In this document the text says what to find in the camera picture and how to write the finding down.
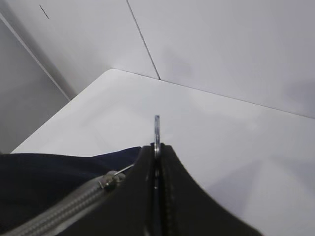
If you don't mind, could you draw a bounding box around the navy blue lunch bag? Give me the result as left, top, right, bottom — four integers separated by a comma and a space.
0, 147, 140, 236

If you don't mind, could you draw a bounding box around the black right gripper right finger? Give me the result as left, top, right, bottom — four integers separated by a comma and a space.
158, 144, 261, 236

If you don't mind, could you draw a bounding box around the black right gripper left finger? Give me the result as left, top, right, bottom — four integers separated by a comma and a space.
60, 146, 158, 236

